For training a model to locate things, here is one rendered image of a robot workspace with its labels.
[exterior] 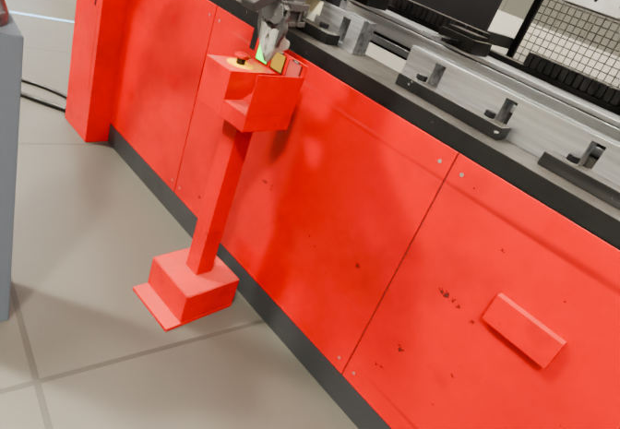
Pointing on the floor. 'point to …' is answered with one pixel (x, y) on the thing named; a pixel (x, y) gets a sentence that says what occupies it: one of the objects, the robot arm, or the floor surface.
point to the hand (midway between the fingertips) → (264, 56)
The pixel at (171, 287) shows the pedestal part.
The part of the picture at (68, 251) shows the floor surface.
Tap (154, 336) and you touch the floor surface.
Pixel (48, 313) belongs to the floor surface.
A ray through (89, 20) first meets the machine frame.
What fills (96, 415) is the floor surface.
